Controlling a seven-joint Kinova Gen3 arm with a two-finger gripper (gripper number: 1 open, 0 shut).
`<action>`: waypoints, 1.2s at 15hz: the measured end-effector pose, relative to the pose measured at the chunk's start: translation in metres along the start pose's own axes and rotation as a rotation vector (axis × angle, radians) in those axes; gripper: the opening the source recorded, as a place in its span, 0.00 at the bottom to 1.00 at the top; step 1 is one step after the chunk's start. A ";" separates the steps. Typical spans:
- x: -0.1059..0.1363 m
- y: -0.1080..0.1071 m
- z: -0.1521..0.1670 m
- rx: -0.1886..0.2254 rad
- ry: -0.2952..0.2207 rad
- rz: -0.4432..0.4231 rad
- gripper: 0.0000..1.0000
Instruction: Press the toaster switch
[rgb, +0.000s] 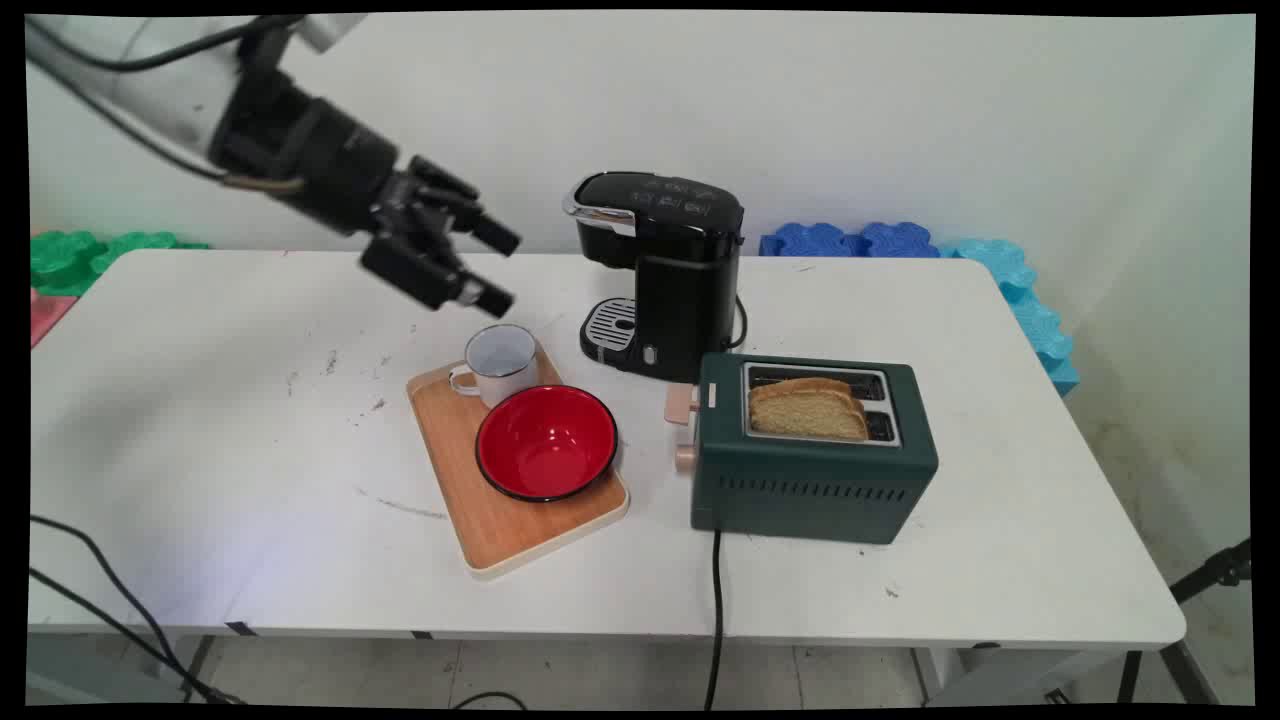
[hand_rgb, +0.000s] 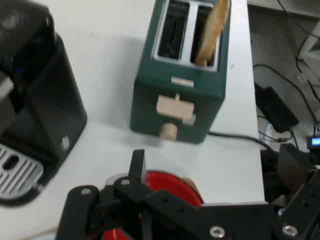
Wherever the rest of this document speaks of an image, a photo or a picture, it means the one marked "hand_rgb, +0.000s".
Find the black toaster power cord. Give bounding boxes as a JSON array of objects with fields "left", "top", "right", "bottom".
[{"left": 208, "top": 131, "right": 273, "bottom": 151}]

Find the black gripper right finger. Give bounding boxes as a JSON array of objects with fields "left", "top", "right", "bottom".
[{"left": 271, "top": 143, "right": 320, "bottom": 240}]

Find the thin black floor cable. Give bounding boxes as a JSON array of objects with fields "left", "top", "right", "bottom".
[{"left": 252, "top": 63, "right": 320, "bottom": 126}]

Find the red plate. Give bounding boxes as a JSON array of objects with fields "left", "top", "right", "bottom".
[{"left": 101, "top": 170, "right": 205, "bottom": 240}]

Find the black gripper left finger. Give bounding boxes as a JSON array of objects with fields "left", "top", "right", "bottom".
[{"left": 56, "top": 149, "right": 203, "bottom": 240}]

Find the dark green two-slot toaster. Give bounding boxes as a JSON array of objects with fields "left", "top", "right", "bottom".
[{"left": 129, "top": 0, "right": 232, "bottom": 145}]

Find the black power adapter brick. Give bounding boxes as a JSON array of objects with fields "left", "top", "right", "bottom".
[{"left": 254, "top": 82, "right": 300, "bottom": 134}]

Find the small blue digital display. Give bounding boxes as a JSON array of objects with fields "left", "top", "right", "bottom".
[{"left": 306, "top": 135, "right": 320, "bottom": 151}]

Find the black coffee machine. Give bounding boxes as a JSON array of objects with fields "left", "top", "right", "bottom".
[{"left": 0, "top": 0, "right": 88, "bottom": 206}]

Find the toasted bread slice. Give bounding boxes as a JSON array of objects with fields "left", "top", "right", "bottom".
[{"left": 194, "top": 0, "right": 231, "bottom": 66}]

